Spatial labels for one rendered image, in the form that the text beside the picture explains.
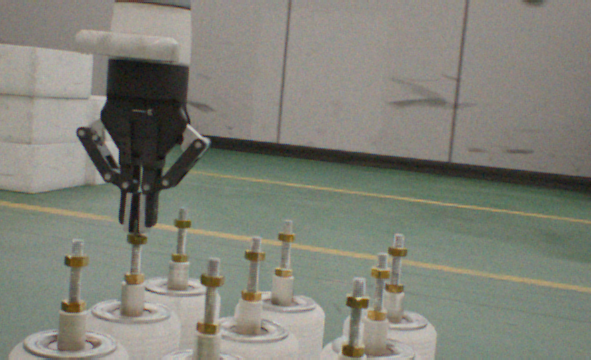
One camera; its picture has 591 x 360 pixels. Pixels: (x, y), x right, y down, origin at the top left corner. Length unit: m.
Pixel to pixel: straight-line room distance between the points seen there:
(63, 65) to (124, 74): 2.71
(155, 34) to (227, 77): 5.41
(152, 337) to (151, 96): 0.22
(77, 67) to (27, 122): 0.35
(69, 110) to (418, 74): 2.86
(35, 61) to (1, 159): 0.40
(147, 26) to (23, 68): 2.61
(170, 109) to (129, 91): 0.04
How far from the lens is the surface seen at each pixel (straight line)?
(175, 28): 0.80
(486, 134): 5.74
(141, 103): 0.82
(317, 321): 0.91
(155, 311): 0.86
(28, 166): 3.40
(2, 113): 3.46
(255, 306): 0.81
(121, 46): 0.76
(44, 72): 3.41
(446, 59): 5.78
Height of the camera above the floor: 0.48
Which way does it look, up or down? 6 degrees down
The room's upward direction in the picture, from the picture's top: 5 degrees clockwise
